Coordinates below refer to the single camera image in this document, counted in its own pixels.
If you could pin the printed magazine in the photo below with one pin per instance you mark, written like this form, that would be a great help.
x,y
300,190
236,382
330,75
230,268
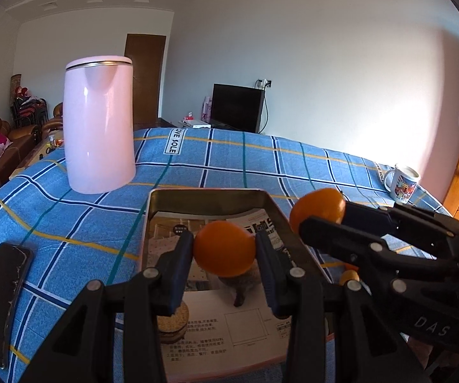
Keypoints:
x,y
223,327

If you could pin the brown leather armchair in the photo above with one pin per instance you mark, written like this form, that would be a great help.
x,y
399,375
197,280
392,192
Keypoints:
x,y
52,121

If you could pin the pink electric kettle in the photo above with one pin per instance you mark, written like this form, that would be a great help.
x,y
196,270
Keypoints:
x,y
98,127

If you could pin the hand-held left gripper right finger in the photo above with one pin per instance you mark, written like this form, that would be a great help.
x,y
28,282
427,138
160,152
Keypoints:
x,y
268,273

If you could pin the white printed mug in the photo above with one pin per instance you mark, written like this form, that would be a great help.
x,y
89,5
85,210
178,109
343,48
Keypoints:
x,y
404,185

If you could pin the metal baking tray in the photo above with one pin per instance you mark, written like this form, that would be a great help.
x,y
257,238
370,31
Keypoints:
x,y
201,203

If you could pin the brown leather sofa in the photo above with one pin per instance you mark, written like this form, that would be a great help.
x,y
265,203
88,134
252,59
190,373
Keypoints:
x,y
10,151

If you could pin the small glass jar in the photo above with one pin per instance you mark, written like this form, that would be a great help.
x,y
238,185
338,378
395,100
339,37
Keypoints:
x,y
52,141

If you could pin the white flat box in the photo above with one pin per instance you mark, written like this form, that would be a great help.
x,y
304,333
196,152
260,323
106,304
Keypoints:
x,y
193,124

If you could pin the black smartphone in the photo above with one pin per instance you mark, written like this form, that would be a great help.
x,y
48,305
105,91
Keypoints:
x,y
0,299

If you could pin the round sandwich biscuit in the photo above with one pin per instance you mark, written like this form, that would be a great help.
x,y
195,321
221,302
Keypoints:
x,y
175,327

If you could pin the wooden coffee table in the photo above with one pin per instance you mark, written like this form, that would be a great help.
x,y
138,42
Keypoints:
x,y
34,155

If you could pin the blue plaid tablecloth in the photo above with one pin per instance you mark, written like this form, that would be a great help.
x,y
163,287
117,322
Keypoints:
x,y
221,159

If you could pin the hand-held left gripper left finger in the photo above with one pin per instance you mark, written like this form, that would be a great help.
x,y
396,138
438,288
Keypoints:
x,y
177,273

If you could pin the wall power outlet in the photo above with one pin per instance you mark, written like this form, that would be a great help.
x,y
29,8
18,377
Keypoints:
x,y
264,83

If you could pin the stack of dark chairs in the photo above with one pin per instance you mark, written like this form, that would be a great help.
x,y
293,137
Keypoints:
x,y
28,113

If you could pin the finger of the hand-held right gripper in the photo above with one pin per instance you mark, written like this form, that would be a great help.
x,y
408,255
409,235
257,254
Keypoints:
x,y
333,235
373,219

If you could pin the black television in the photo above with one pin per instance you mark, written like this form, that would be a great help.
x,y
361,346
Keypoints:
x,y
235,107

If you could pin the dark brown door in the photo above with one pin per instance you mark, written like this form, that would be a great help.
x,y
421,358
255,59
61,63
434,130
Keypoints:
x,y
146,79

